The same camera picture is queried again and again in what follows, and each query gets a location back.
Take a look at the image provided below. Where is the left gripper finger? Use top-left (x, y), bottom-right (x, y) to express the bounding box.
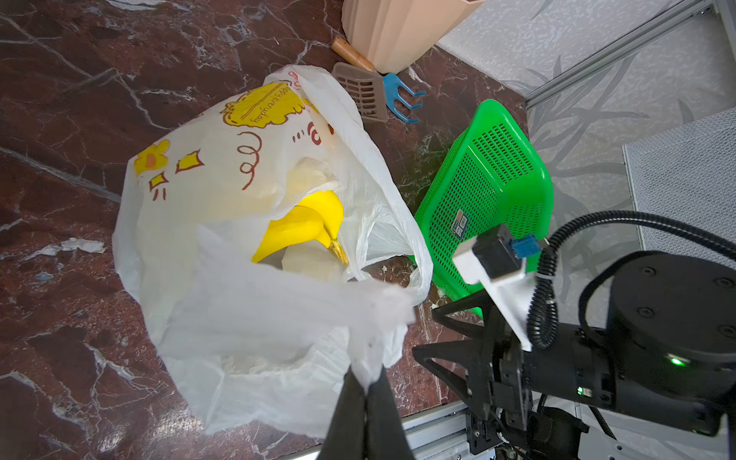
top-left (365, 368), bottom-right (415, 460)

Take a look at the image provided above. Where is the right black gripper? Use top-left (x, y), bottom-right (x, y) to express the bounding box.
top-left (317, 291), bottom-right (590, 460)

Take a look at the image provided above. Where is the yellow banana bunch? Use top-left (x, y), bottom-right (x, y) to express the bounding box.
top-left (251, 191), bottom-right (349, 265)

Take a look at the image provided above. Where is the white printed plastic bag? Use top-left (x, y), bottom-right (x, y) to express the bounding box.
top-left (112, 65), bottom-right (433, 438)

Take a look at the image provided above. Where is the green perforated plastic basket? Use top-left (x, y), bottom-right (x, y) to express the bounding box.
top-left (415, 100), bottom-right (554, 301)

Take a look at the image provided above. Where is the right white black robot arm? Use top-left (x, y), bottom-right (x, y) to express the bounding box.
top-left (413, 252), bottom-right (735, 458)

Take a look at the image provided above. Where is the barcode sticker in basket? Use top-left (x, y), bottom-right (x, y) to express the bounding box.
top-left (450, 210), bottom-right (469, 241)

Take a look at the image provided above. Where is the small blue toy rake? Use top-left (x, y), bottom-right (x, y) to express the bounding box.
top-left (383, 73), bottom-right (427, 125)

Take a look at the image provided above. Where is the terracotta flower pot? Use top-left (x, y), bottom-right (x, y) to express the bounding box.
top-left (341, 0), bottom-right (484, 73)

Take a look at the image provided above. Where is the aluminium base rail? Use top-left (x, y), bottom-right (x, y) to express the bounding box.
top-left (275, 399), bottom-right (736, 460)

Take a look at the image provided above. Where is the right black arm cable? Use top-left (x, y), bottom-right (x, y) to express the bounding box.
top-left (525, 209), bottom-right (736, 352)

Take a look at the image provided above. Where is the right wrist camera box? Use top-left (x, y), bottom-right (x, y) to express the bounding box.
top-left (452, 224), bottom-right (542, 352)

